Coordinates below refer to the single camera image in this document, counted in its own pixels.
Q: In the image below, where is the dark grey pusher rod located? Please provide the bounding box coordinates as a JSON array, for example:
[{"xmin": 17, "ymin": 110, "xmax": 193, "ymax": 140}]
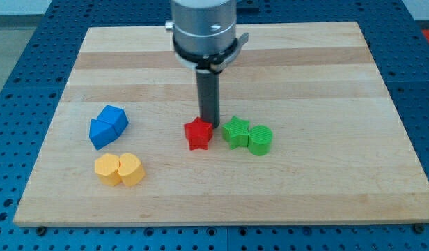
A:
[{"xmin": 196, "ymin": 72, "xmax": 220, "ymax": 128}]

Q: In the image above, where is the red star block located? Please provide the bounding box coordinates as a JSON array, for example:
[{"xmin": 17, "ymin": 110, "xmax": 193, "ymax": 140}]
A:
[{"xmin": 184, "ymin": 117, "xmax": 213, "ymax": 151}]

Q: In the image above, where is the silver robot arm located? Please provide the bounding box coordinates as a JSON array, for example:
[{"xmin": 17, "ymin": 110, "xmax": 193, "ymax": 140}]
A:
[{"xmin": 165, "ymin": 0, "xmax": 249, "ymax": 128}]

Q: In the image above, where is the green star block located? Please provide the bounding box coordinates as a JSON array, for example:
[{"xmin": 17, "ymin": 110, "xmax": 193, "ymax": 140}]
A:
[{"xmin": 222, "ymin": 116, "xmax": 250, "ymax": 149}]

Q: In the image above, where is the green cylinder block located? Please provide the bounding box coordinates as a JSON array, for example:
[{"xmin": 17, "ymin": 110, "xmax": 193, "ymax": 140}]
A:
[{"xmin": 248, "ymin": 125, "xmax": 273, "ymax": 156}]

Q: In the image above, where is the blue cube block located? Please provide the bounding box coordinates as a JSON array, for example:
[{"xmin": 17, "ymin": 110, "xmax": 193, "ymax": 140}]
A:
[{"xmin": 97, "ymin": 105, "xmax": 129, "ymax": 136}]

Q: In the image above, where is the wooden board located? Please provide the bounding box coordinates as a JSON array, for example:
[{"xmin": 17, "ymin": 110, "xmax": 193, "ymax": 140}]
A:
[{"xmin": 13, "ymin": 22, "xmax": 429, "ymax": 227}]

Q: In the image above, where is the yellow pentagon block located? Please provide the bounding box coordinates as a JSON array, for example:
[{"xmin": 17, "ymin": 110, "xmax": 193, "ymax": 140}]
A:
[{"xmin": 94, "ymin": 153, "xmax": 121, "ymax": 186}]

